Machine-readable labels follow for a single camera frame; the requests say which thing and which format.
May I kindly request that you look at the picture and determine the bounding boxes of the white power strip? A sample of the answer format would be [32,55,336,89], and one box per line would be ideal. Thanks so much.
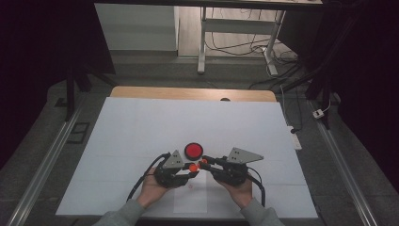
[286,125,303,151]

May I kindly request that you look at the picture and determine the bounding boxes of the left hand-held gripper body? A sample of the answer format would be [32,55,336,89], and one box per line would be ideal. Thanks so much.
[152,150,191,189]

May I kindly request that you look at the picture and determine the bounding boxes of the tangled black floor cables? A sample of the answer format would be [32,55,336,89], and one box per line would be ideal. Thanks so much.
[205,8,302,90]

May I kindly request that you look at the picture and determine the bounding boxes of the dark curtain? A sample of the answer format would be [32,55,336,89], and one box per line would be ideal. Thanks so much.
[277,0,399,194]
[0,0,116,172]

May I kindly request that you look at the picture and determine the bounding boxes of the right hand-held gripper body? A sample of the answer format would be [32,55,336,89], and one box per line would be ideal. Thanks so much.
[212,146,264,187]

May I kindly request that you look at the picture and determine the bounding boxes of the large white table cover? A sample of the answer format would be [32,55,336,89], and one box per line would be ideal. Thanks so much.
[56,96,319,219]

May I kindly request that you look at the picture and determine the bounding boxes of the white cabinet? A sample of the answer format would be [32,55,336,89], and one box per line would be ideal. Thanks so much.
[93,3,180,52]

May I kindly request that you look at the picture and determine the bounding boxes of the round black red ink pad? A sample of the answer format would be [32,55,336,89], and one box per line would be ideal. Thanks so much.
[184,142,204,161]

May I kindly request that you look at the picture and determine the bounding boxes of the metal floor rail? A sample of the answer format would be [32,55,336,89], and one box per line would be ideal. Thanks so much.
[6,103,85,226]
[309,100,380,226]

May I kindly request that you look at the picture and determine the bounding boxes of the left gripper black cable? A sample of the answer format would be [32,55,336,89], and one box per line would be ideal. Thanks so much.
[126,152,172,202]

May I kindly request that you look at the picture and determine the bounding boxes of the white desk frame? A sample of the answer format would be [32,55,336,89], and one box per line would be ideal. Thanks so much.
[93,0,324,76]

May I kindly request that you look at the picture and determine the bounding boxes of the black floor socket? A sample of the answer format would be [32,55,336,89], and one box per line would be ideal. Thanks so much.
[67,121,90,145]

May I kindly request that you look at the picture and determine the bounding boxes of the wooden table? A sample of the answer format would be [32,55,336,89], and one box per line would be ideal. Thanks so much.
[109,86,278,103]

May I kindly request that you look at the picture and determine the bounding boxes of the person's left hand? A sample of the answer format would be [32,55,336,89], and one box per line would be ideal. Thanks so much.
[135,168,170,209]

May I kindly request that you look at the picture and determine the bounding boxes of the black stand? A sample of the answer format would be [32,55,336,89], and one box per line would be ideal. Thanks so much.
[64,59,120,122]
[281,18,356,130]

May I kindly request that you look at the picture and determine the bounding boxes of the small white paper sheet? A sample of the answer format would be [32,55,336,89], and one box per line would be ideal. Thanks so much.
[173,168,208,214]

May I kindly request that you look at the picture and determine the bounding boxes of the person's right hand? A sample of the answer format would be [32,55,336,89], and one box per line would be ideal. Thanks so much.
[215,171,254,210]

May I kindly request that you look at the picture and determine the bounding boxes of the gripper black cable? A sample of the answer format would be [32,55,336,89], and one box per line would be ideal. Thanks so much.
[126,152,172,202]
[247,168,267,208]

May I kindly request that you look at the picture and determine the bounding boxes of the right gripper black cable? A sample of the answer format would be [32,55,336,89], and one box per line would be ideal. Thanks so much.
[247,168,267,208]

